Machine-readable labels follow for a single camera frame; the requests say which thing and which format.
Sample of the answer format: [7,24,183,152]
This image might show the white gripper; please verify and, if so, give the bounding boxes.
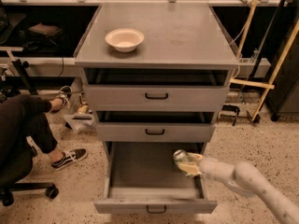
[178,152,219,180]

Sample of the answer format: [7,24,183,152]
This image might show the crushed green can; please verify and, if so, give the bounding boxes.
[173,149,193,167]

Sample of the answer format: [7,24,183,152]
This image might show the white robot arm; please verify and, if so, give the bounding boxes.
[178,153,299,224]

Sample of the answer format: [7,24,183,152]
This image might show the grey bottom drawer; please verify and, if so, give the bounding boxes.
[95,142,217,215]

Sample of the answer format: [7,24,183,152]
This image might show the grey drawer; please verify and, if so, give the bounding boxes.
[96,111,215,143]
[83,68,229,112]
[95,142,217,215]

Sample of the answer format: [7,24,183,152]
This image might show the grey middle drawer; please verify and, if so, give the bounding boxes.
[96,111,215,143]

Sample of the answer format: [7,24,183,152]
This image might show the grey drawer cabinet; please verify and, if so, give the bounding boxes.
[74,2,240,161]

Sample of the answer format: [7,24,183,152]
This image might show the grey top drawer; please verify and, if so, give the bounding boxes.
[83,68,229,112]

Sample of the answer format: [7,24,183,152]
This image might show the grey dustpan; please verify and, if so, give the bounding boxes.
[64,114,95,133]

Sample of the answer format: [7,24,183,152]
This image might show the black white sneaker near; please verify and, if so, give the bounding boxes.
[51,148,88,170]

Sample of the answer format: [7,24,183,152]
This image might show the black white sneaker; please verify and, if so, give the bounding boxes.
[51,148,88,170]
[50,86,72,113]

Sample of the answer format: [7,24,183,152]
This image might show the white paper bowl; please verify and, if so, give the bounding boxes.
[105,28,145,53]

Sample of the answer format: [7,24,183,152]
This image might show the black white sneaker far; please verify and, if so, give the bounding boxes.
[50,86,72,113]

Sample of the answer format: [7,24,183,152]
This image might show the seated person black trousers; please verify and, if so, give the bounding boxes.
[0,94,64,170]

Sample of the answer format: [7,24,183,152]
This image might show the black office chair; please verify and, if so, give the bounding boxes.
[0,147,59,206]

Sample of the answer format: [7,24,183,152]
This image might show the dark bag under bench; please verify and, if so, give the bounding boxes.
[20,22,63,50]

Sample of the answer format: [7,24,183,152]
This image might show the black tripod stand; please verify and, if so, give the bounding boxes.
[0,47,38,95]

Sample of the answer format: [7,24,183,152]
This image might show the wooden ladder frame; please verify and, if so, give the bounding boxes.
[229,0,299,123]

